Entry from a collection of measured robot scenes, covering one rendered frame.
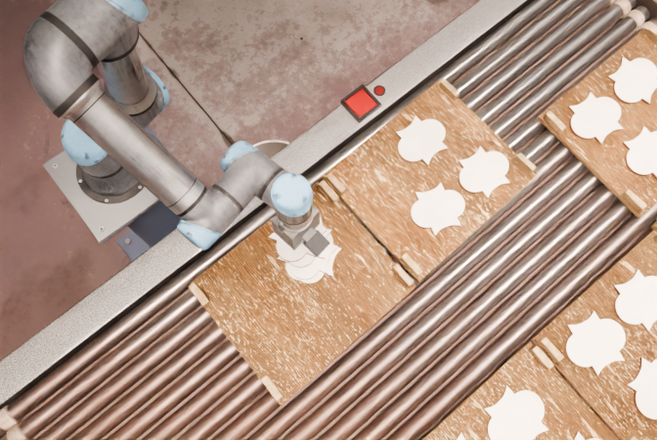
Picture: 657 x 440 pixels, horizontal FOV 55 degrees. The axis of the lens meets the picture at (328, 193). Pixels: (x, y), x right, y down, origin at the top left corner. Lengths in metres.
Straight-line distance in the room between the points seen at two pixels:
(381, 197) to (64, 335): 0.81
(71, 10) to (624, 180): 1.30
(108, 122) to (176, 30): 1.81
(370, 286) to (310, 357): 0.21
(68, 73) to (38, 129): 1.76
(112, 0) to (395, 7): 1.95
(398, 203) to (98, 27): 0.80
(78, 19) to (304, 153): 0.70
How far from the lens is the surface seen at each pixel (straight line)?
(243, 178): 1.21
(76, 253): 2.65
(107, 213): 1.68
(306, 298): 1.50
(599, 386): 1.61
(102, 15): 1.15
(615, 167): 1.74
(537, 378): 1.56
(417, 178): 1.59
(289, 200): 1.17
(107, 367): 1.58
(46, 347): 1.63
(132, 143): 1.16
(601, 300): 1.63
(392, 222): 1.55
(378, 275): 1.51
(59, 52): 1.14
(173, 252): 1.58
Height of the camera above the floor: 2.42
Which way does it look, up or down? 72 degrees down
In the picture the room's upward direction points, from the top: 2 degrees clockwise
